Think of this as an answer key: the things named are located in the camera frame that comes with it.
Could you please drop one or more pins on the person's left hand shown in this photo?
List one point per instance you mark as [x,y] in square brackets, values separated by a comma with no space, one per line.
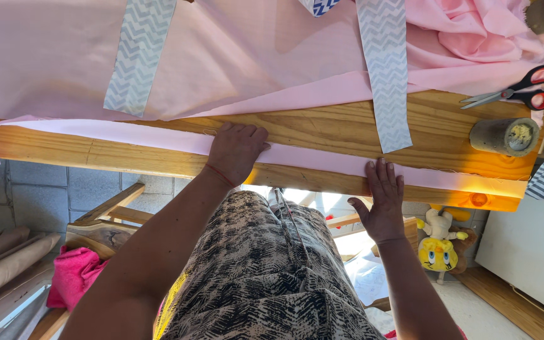
[234,153]

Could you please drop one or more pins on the person's right hand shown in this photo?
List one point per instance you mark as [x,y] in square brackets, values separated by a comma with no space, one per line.
[384,212]

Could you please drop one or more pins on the long pink fabric strip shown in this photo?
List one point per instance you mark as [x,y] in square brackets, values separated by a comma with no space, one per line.
[309,158]

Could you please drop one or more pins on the white paper sheet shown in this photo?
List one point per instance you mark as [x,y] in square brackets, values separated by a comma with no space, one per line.
[369,276]

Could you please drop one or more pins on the yellow bird plush toy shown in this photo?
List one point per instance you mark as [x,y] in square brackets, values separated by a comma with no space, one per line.
[437,252]

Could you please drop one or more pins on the brown plush toy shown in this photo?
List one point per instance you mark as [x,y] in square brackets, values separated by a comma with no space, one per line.
[466,245]

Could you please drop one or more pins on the black beige patterned dress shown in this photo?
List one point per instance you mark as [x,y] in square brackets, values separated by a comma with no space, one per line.
[258,274]

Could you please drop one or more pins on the grey chevron fabric strip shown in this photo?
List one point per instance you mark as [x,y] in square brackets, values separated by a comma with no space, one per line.
[387,80]
[137,56]

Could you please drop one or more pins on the grey concrete cylinder weight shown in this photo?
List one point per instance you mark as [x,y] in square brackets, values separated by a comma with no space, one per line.
[494,136]

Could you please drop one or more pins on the white cabinet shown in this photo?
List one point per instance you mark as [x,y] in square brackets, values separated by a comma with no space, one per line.
[529,255]

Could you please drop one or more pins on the wooden chair with slab seat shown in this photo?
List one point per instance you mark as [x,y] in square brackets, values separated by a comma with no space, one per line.
[102,234]

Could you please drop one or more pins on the yellow cloth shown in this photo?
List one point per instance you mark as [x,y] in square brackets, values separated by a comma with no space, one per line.
[168,307]

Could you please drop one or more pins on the blue chevron fabric piece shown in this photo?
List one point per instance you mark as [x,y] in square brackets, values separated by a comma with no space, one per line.
[320,5]

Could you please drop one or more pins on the red and black scissors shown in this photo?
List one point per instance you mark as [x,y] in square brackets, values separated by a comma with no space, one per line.
[524,89]

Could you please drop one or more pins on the magenta towel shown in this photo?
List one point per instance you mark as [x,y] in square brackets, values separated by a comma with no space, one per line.
[73,278]

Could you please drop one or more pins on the large pink fabric sheet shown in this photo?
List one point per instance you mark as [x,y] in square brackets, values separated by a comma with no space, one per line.
[40,56]

